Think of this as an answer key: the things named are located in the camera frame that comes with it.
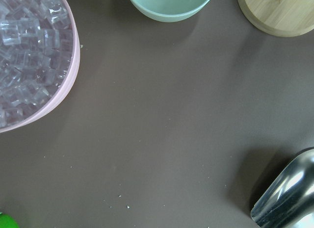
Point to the clear ice cubes pile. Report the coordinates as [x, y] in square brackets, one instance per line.
[36, 46]

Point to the steel ice scoop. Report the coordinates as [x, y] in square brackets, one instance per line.
[289, 201]

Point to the wooden cup stand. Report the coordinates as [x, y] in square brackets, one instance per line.
[282, 18]

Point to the mint green bowl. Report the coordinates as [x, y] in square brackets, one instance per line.
[169, 10]

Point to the pink bowl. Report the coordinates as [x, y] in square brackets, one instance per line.
[66, 85]

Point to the green lime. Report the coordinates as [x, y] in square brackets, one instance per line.
[7, 221]

